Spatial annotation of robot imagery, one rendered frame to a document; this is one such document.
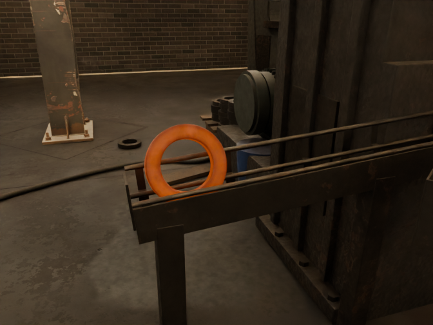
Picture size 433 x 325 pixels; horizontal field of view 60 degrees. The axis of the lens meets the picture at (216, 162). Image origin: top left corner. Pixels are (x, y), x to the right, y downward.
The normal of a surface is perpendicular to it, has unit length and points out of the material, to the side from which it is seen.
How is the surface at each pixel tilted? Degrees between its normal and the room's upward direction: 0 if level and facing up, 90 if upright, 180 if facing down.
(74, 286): 0
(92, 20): 90
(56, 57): 90
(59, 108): 90
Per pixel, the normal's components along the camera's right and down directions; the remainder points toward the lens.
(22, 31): 0.30, 0.36
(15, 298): 0.00, -0.93
